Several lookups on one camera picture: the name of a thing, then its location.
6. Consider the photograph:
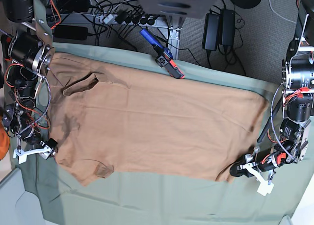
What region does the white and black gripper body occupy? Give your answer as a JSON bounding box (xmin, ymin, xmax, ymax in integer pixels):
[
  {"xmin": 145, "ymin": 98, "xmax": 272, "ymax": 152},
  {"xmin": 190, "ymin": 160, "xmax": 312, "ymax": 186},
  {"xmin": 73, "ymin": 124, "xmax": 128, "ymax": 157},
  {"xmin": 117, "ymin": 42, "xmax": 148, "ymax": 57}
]
[{"xmin": 13, "ymin": 138, "xmax": 58, "ymax": 164}]

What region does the white and silver gripper body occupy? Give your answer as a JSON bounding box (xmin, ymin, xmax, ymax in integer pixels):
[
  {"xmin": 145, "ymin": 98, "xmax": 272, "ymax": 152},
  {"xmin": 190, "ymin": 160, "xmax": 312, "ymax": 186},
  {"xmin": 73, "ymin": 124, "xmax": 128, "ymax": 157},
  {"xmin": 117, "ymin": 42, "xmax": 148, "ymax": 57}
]
[{"xmin": 241, "ymin": 148, "xmax": 275, "ymax": 196}]

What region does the tan brown T-shirt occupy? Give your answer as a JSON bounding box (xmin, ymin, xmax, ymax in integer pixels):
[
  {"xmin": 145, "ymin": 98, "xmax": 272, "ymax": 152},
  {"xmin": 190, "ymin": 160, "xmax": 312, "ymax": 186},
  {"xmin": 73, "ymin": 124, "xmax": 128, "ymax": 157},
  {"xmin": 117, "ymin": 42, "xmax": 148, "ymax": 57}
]
[{"xmin": 45, "ymin": 52, "xmax": 269, "ymax": 186}]

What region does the sage green table cloth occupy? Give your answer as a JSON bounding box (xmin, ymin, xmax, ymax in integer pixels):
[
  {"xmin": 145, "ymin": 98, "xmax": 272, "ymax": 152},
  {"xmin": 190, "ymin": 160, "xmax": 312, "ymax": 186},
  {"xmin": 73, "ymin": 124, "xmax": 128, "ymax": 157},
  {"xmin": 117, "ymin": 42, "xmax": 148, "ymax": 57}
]
[{"xmin": 2, "ymin": 42, "xmax": 314, "ymax": 225}]

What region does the orange cloth at edge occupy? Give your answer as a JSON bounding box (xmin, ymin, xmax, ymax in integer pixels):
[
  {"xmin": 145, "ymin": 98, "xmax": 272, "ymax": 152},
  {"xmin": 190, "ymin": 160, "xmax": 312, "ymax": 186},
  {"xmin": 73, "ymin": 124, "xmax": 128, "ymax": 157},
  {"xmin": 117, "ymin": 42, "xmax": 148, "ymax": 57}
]
[{"xmin": 0, "ymin": 121, "xmax": 10, "ymax": 160}]

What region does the white plastic bin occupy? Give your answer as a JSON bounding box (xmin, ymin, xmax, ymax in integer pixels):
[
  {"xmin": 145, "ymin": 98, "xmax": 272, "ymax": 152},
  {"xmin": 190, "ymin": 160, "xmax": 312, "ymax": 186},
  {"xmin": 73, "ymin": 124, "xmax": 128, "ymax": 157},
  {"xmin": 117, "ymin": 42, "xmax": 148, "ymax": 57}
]
[{"xmin": 0, "ymin": 168, "xmax": 45, "ymax": 225}]

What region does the black power brick left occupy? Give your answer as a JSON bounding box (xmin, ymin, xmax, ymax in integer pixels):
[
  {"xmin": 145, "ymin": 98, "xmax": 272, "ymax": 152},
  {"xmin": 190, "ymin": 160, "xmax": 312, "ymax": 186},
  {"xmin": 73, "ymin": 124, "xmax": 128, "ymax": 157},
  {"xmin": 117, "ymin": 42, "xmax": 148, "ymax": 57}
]
[{"xmin": 53, "ymin": 25, "xmax": 88, "ymax": 41}]

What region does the blue bar clamp left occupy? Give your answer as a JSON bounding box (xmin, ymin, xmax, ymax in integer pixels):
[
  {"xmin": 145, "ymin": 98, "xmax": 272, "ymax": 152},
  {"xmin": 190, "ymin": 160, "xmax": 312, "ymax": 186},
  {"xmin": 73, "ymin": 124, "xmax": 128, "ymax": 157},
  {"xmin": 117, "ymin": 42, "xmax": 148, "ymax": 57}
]
[{"xmin": 0, "ymin": 34, "xmax": 12, "ymax": 61}]

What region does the blue bar clamp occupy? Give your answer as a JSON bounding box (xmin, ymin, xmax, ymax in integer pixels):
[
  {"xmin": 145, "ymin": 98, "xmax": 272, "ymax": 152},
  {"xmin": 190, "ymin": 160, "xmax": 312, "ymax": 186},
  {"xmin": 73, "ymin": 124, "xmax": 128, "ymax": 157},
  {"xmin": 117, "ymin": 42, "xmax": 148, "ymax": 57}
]
[
  {"xmin": 140, "ymin": 28, "xmax": 184, "ymax": 79},
  {"xmin": 0, "ymin": 34, "xmax": 12, "ymax": 61}
]

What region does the blue bar clamp centre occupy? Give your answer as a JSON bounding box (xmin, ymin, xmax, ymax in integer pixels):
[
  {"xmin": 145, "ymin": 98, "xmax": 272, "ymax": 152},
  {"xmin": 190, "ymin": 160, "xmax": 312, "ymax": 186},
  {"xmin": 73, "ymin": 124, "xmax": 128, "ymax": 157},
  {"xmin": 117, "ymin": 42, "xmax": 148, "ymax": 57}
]
[{"xmin": 140, "ymin": 28, "xmax": 184, "ymax": 79}]

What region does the black power adapter left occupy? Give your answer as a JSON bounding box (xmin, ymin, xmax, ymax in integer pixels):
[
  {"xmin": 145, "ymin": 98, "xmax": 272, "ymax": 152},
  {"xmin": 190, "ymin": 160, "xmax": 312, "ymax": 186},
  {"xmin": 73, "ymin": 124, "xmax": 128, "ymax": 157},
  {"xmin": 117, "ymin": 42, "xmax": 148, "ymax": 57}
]
[{"xmin": 202, "ymin": 13, "xmax": 220, "ymax": 51}]

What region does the black power adapter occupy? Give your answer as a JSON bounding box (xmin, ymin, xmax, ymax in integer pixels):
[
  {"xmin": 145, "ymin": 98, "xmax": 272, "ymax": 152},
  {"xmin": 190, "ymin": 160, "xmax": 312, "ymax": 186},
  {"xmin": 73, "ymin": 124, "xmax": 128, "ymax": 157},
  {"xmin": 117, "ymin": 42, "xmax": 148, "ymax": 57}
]
[
  {"xmin": 220, "ymin": 9, "xmax": 236, "ymax": 47},
  {"xmin": 202, "ymin": 13, "xmax": 220, "ymax": 51}
]

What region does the white power strip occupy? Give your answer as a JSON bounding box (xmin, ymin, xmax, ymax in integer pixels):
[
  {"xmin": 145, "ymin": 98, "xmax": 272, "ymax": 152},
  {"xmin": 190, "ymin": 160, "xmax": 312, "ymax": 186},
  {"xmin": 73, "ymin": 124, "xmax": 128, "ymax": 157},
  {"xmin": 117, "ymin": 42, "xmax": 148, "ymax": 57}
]
[{"xmin": 85, "ymin": 14, "xmax": 117, "ymax": 25}]

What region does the black power adapter right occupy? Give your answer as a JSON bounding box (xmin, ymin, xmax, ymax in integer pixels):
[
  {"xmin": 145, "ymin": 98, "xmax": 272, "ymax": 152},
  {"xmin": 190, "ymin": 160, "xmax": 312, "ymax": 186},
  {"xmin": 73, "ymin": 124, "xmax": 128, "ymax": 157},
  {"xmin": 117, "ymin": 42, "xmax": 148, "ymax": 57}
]
[{"xmin": 220, "ymin": 9, "xmax": 236, "ymax": 47}]

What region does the robot arm with orange wires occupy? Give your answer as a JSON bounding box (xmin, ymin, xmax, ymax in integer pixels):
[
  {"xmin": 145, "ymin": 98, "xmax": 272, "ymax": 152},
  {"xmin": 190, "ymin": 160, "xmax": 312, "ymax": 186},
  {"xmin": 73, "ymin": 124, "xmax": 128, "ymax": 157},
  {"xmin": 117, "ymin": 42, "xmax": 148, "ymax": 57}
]
[{"xmin": 0, "ymin": 0, "xmax": 62, "ymax": 147}]

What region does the aluminium frame post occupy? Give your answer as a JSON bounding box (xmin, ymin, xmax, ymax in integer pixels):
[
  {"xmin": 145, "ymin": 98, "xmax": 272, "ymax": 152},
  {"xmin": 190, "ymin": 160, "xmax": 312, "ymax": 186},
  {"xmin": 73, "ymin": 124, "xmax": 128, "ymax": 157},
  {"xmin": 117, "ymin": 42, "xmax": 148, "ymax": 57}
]
[{"xmin": 166, "ymin": 15, "xmax": 185, "ymax": 60}]

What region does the white cable on floor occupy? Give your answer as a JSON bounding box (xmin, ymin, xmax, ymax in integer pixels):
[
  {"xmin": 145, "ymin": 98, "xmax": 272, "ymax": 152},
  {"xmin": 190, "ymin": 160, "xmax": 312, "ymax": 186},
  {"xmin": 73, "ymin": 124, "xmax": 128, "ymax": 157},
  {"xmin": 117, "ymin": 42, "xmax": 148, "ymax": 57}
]
[{"xmin": 263, "ymin": 0, "xmax": 299, "ymax": 25}]

